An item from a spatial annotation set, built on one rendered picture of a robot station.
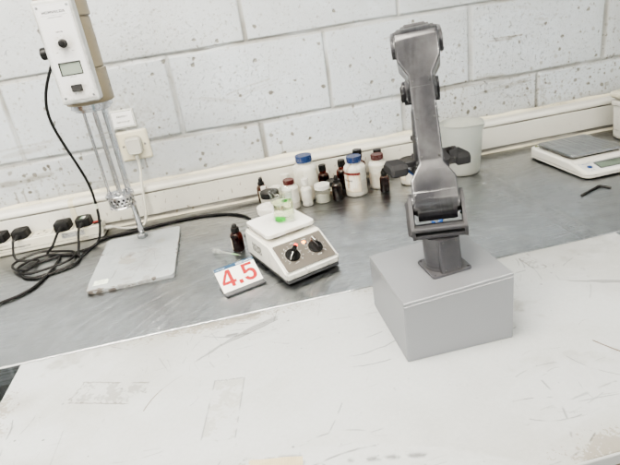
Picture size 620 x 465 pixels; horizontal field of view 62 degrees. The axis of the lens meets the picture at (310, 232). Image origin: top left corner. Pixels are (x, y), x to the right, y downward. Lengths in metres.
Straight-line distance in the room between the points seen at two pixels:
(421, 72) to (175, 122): 0.88
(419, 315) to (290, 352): 0.23
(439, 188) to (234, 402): 0.44
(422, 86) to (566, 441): 0.54
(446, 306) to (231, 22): 1.03
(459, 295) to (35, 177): 1.26
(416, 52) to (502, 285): 0.39
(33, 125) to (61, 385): 0.86
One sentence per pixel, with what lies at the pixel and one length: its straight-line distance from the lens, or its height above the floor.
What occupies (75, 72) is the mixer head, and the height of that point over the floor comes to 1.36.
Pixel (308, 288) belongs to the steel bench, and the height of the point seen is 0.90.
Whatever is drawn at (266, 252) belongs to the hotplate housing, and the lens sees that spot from 1.11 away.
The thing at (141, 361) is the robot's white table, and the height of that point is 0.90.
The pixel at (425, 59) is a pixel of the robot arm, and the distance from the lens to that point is 0.88.
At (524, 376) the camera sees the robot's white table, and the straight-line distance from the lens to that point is 0.82.
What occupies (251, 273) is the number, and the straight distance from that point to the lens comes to 1.11.
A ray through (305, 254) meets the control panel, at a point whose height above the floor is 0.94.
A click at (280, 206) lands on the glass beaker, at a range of 1.12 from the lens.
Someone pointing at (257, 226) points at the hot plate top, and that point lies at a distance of 1.15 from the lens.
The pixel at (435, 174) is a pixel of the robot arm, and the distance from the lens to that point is 0.81.
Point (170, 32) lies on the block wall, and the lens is 1.54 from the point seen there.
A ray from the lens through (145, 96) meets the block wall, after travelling 1.56.
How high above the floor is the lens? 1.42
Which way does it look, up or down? 24 degrees down
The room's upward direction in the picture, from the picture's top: 9 degrees counter-clockwise
